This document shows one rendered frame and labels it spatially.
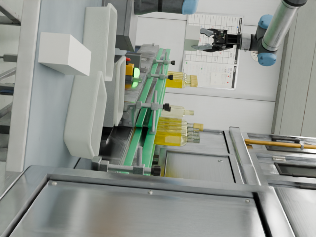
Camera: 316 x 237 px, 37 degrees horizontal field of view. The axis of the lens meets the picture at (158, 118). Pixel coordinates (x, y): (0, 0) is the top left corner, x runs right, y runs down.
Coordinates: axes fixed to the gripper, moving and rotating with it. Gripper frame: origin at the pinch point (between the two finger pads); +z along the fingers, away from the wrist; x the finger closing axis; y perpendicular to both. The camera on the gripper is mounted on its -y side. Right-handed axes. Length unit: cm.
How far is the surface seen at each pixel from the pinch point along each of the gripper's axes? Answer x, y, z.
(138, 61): 7.6, -27.1, 26.9
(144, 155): 53, 55, 15
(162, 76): 15.2, -21.0, 13.7
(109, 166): 55, 96, 21
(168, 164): 57, 14, 7
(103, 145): 51, 54, 29
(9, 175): 57, 122, 36
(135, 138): 47, 38, 20
